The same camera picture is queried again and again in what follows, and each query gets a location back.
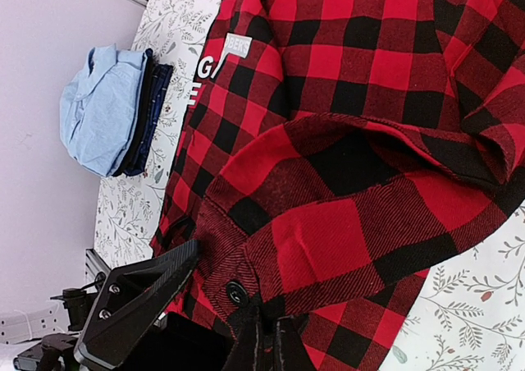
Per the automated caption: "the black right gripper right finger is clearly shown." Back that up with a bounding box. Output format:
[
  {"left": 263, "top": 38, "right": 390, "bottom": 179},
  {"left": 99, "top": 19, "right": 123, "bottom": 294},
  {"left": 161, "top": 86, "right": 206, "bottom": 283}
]
[{"left": 222, "top": 301, "right": 316, "bottom": 371}]

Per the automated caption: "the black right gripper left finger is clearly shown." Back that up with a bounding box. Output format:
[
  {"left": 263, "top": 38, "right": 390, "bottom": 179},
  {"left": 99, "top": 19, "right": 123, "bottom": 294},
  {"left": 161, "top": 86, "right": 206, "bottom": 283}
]
[{"left": 74, "top": 240, "right": 199, "bottom": 367}]

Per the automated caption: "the red black plaid shirt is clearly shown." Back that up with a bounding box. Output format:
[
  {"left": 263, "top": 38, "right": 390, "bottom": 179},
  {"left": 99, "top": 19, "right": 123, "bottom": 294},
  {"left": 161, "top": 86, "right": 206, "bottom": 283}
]
[{"left": 151, "top": 0, "right": 524, "bottom": 370}]

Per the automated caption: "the white power strip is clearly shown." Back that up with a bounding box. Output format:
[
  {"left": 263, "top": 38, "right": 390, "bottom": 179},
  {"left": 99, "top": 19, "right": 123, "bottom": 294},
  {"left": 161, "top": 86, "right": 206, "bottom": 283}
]
[{"left": 1, "top": 303, "right": 69, "bottom": 345}]

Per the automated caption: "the light blue folded shirt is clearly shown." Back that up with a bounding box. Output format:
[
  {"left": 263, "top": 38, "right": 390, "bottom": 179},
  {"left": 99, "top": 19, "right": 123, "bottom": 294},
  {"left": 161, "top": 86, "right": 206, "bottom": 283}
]
[{"left": 59, "top": 44, "right": 149, "bottom": 177}]

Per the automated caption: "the floral patterned table mat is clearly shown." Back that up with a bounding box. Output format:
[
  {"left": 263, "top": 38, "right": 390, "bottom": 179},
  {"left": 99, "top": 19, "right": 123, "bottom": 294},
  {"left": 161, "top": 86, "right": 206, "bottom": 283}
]
[{"left": 94, "top": 0, "right": 524, "bottom": 370}]

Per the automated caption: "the dark navy folded shirt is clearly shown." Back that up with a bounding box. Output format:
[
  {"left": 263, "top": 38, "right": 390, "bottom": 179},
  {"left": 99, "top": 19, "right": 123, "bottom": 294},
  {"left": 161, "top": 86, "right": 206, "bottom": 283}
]
[{"left": 112, "top": 48, "right": 173, "bottom": 176}]

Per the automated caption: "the aluminium front rail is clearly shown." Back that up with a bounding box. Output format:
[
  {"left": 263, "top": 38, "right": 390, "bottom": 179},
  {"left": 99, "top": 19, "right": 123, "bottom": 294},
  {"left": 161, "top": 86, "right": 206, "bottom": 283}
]
[{"left": 84, "top": 249, "right": 111, "bottom": 284}]

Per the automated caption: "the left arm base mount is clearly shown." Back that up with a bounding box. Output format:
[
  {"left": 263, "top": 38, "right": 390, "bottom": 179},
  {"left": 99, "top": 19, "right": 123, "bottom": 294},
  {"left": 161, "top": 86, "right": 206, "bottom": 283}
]
[{"left": 12, "top": 273, "right": 106, "bottom": 370}]

